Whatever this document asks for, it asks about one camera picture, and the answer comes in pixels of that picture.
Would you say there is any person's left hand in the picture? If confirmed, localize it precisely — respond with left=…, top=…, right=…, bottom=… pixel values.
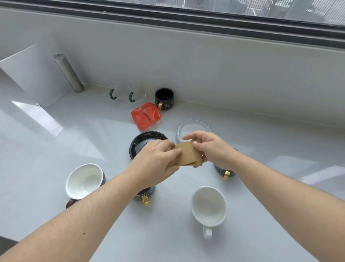
left=127, top=139, right=183, bottom=193

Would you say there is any person's right hand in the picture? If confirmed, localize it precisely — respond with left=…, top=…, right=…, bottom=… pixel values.
left=182, top=131, right=240, bottom=171

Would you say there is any brown paper packet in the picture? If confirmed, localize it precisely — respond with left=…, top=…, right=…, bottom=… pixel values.
left=192, top=147, right=204, bottom=168
left=174, top=141, right=197, bottom=167

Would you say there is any person's left forearm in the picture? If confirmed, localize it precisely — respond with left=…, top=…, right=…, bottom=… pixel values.
left=0, top=165, right=151, bottom=262

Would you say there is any person's right forearm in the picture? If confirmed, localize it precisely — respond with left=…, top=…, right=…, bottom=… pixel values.
left=229, top=150, right=345, bottom=262

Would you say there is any white saucer with blue rim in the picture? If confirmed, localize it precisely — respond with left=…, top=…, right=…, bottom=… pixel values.
left=175, top=118, right=212, bottom=144

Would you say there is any black saucer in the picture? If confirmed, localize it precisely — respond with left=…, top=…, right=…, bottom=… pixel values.
left=129, top=131, right=169, bottom=161

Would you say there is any orange plastic packet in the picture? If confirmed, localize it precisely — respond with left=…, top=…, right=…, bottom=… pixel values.
left=131, top=102, right=162, bottom=132

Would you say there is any white ceramic cup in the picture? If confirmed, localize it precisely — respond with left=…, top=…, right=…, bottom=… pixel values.
left=190, top=186, right=227, bottom=240

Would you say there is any brown cup with white inside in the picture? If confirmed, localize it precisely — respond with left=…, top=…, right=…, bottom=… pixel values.
left=65, top=163, right=106, bottom=209

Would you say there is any brushed metal cylinder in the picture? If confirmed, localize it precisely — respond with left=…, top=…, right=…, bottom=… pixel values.
left=53, top=53, right=85, bottom=93

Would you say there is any white board panel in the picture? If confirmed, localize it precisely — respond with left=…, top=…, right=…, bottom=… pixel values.
left=0, top=43, right=73, bottom=109

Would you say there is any black mug with gold handle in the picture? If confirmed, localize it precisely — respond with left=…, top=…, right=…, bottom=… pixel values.
left=155, top=88, right=175, bottom=111
left=133, top=186, right=156, bottom=207
left=214, top=148, right=240, bottom=181

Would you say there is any glass cup with green handle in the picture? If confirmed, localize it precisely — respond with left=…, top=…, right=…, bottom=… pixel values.
left=128, top=85, right=148, bottom=105
left=109, top=84, right=128, bottom=102

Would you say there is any dark window frame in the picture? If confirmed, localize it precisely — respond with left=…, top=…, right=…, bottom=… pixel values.
left=0, top=0, right=345, bottom=49

